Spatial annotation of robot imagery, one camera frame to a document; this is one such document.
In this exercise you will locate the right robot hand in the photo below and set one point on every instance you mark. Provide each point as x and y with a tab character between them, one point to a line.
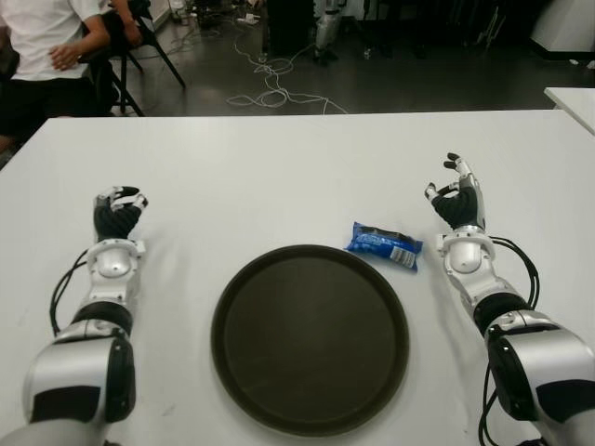
460	209

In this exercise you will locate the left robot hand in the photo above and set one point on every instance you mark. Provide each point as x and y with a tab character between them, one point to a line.
116	220

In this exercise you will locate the blue Oreo cookie pack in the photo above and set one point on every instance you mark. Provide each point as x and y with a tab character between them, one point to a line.
372	241

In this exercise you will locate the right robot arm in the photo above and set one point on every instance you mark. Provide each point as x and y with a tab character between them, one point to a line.
539	358

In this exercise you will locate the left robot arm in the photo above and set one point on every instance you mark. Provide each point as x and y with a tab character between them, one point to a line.
74	367

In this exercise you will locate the black chair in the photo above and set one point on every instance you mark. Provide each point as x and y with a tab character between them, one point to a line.
123	88

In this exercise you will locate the white side table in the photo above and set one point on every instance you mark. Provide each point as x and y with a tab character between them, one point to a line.
576	107

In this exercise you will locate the folded metal stand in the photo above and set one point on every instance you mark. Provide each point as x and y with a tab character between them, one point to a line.
493	25

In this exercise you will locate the seated person in white shirt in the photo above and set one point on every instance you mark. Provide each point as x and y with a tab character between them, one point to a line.
37	37

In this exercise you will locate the round dark brown tray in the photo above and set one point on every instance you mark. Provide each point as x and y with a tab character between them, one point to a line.
311	344

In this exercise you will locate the white cabinet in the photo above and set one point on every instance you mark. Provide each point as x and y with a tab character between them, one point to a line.
567	23

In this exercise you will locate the white power strip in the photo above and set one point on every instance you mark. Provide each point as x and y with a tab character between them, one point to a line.
248	18

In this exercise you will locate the black cabinet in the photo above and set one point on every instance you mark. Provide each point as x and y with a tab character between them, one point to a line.
290	28

